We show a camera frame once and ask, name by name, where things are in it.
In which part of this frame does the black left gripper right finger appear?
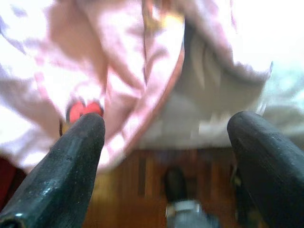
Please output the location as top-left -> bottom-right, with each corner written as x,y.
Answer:
227,111 -> 304,228

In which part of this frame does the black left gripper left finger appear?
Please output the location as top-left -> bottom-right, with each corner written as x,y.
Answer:
0,113 -> 106,228

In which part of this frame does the pink cartoon print blanket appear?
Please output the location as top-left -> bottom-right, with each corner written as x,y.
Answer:
0,0 -> 273,171

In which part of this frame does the red folded futon mattress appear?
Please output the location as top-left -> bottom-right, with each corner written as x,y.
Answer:
0,156 -> 27,209

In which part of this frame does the left robot leg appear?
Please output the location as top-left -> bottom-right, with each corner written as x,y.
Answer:
163,166 -> 220,228

